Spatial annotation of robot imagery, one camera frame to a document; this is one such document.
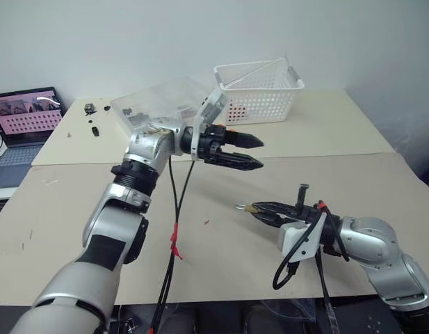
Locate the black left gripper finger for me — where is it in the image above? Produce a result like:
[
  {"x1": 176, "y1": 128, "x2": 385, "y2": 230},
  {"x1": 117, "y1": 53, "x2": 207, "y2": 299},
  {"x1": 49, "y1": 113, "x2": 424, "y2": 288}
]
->
[
  {"x1": 225, "y1": 131, "x2": 264, "y2": 149},
  {"x1": 217, "y1": 152, "x2": 265, "y2": 172}
]

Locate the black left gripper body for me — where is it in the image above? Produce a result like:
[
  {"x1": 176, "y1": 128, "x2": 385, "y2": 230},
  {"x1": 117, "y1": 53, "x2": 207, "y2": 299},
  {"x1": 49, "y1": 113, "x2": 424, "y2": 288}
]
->
[{"x1": 199, "y1": 125, "x2": 236, "y2": 165}]

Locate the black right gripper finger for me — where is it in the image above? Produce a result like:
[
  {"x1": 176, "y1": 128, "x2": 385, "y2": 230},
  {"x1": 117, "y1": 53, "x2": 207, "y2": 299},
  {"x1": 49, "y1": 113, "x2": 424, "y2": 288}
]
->
[
  {"x1": 251, "y1": 200, "x2": 299, "y2": 215},
  {"x1": 253, "y1": 212, "x2": 289, "y2": 228}
]

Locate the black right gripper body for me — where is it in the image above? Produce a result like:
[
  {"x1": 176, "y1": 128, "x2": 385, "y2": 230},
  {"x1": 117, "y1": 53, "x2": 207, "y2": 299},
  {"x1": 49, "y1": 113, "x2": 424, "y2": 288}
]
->
[{"x1": 280, "y1": 204, "x2": 323, "y2": 226}]

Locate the black upright peg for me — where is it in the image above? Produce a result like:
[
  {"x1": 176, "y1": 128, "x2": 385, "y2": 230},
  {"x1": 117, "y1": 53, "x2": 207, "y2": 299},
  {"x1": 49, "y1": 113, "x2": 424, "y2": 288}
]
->
[{"x1": 296, "y1": 183, "x2": 309, "y2": 212}]

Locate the white perforated plastic basket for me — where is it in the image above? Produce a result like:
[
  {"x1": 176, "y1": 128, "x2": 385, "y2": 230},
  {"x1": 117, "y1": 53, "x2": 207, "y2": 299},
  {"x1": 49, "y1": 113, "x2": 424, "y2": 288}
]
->
[{"x1": 213, "y1": 56, "x2": 306, "y2": 127}]

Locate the clear plastic storage box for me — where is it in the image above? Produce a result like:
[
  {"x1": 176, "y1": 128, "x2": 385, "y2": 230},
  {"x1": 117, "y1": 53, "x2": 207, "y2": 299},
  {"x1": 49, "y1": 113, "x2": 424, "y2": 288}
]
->
[{"x1": 110, "y1": 76, "x2": 216, "y2": 141}]

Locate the red tape strip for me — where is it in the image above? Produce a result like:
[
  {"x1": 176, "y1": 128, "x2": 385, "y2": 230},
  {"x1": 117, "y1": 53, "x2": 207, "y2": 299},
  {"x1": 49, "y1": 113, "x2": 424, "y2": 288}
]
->
[{"x1": 169, "y1": 223, "x2": 184, "y2": 261}]

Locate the blue fabric curtain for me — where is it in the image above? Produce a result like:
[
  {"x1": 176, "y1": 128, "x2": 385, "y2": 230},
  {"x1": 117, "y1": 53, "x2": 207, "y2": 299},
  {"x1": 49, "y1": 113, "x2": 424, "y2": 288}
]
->
[{"x1": 346, "y1": 85, "x2": 429, "y2": 191}]

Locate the open laptop computer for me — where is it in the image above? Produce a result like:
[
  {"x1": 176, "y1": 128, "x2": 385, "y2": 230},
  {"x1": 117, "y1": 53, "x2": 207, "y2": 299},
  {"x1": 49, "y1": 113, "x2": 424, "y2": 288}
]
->
[{"x1": 0, "y1": 86, "x2": 65, "y2": 191}]

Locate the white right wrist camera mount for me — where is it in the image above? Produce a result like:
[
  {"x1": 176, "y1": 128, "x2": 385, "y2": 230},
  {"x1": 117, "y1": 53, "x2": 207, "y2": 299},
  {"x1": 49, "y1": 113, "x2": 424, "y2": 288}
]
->
[{"x1": 279, "y1": 210, "x2": 328, "y2": 264}]

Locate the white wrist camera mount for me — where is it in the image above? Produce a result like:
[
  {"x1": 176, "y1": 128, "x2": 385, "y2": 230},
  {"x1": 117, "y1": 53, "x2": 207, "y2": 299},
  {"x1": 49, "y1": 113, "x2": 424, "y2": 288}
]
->
[
  {"x1": 279, "y1": 210, "x2": 328, "y2": 264},
  {"x1": 191, "y1": 88, "x2": 229, "y2": 161}
]

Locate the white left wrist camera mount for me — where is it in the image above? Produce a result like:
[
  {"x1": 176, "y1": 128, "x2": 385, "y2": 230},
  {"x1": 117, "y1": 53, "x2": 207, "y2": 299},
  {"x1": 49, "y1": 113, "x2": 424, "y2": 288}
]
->
[{"x1": 191, "y1": 88, "x2": 229, "y2": 161}]

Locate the black looped right wrist cable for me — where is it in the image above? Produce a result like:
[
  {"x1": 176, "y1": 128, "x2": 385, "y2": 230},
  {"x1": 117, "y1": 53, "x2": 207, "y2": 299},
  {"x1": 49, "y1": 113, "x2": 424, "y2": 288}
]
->
[{"x1": 272, "y1": 208, "x2": 328, "y2": 291}]

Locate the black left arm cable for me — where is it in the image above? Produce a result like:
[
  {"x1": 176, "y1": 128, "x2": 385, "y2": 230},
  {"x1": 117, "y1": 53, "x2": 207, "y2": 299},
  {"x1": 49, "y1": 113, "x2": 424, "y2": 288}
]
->
[
  {"x1": 150, "y1": 154, "x2": 181, "y2": 334},
  {"x1": 158, "y1": 159, "x2": 196, "y2": 334}
]

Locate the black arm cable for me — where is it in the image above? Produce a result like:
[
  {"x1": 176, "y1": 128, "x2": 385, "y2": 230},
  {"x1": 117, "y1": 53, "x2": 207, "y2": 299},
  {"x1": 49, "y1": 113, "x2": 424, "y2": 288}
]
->
[
  {"x1": 314, "y1": 200, "x2": 351, "y2": 334},
  {"x1": 150, "y1": 154, "x2": 181, "y2": 334},
  {"x1": 158, "y1": 159, "x2": 196, "y2": 334}
]

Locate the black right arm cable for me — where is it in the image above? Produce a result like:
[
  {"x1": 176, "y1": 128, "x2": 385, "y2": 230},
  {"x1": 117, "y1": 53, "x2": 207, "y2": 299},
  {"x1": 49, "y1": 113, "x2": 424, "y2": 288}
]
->
[{"x1": 314, "y1": 200, "x2": 351, "y2": 334}]

